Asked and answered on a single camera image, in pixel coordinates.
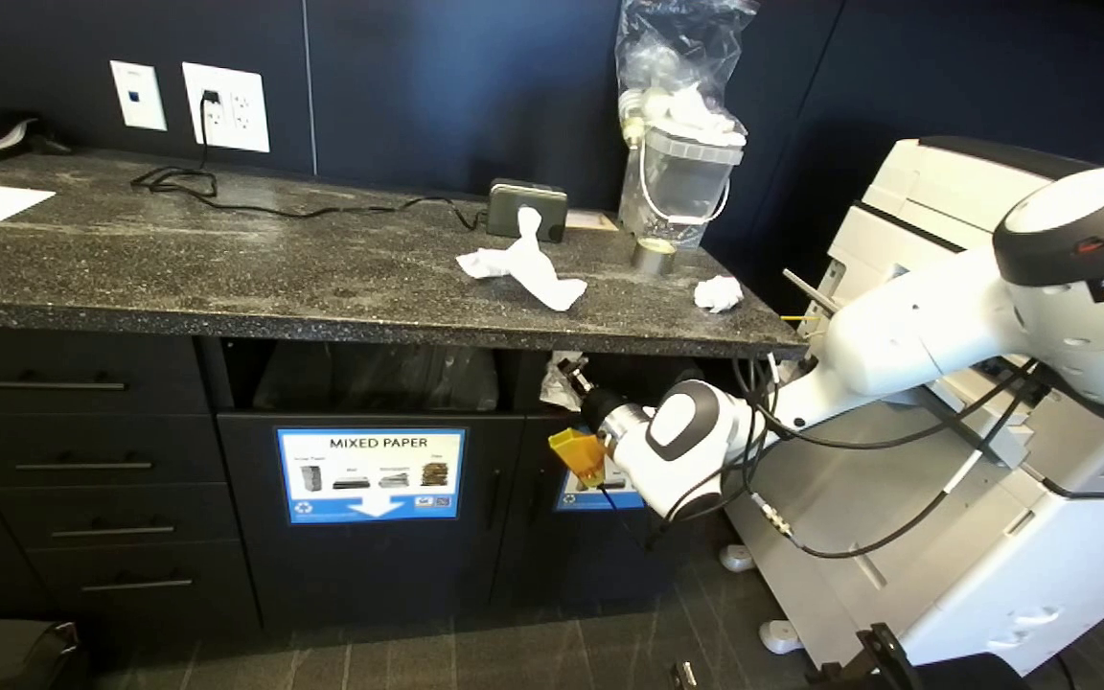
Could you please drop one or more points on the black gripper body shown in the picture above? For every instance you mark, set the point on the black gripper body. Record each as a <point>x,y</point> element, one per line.
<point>610,409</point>

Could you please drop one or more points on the printed white tissue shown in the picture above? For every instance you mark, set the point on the printed white tissue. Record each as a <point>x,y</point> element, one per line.
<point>557,381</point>

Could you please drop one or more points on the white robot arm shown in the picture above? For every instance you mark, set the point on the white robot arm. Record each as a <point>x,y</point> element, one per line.
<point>910,330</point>

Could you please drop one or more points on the large crumpled white tissue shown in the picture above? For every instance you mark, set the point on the large crumpled white tissue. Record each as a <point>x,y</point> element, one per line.
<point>531,266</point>

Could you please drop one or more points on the small crumpled white tissue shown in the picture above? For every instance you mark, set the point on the small crumpled white tissue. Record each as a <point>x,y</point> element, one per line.
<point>718,296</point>

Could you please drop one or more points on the yellow snack bag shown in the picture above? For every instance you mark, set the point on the yellow snack bag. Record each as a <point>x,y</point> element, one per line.
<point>578,454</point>

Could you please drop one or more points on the mixed paper label up arrow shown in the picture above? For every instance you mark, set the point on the mixed paper label up arrow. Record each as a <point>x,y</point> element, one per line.
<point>578,501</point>

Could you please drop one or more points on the small white card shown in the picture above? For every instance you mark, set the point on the small white card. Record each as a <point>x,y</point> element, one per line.
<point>593,224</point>

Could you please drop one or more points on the small black box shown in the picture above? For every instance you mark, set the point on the small black box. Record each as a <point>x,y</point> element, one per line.
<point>525,206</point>

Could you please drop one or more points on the white printer caster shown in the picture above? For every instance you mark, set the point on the white printer caster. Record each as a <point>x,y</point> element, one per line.
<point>738,559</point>
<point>780,638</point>

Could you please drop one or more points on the mixed paper label down arrow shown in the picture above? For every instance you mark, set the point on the mixed paper label down arrow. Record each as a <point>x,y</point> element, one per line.
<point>375,473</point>

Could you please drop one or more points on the clear plastic bucket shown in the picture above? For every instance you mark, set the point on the clear plastic bucket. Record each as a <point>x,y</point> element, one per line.
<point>688,177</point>

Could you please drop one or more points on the dark counter cabinet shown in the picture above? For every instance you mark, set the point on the dark counter cabinet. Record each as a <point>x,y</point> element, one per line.
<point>362,576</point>

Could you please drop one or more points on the clear plastic bag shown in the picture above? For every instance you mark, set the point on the clear plastic bag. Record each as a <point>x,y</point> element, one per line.
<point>679,61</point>

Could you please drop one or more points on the black clamp stand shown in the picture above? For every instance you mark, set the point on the black clamp stand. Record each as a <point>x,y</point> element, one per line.
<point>873,659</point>

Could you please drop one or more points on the large white office printer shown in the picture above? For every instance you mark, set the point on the large white office printer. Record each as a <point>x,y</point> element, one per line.
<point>961,587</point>

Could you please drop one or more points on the large white wall outlet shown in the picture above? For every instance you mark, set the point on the large white wall outlet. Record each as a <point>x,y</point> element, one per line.
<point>230,109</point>

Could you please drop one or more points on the small white wall plate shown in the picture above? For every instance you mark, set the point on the small white wall plate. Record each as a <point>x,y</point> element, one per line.
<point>138,93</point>

